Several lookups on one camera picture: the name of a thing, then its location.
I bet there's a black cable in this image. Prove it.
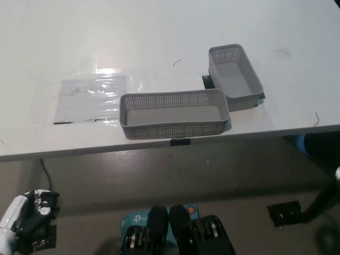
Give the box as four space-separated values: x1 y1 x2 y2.
39 158 55 191

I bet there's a teal tp-link box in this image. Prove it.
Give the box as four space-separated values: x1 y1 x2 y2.
121 203 200 242

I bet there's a clear plastic sheet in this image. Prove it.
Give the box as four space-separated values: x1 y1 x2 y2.
52 73 129 125

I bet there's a black tape patch on desk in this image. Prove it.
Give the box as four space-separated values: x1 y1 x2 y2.
201 69 267 108

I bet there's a short grey perforated basket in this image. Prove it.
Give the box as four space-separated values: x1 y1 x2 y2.
207 43 266 112

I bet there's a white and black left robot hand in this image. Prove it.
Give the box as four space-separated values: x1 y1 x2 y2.
0 188 60 236

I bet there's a small black tape strip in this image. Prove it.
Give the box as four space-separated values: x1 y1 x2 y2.
169 138 192 147

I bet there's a blue object under desk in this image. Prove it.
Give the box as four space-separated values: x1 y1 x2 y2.
294 134 310 155

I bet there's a long grey perforated basket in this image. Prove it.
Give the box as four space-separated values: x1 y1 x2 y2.
119 88 231 141

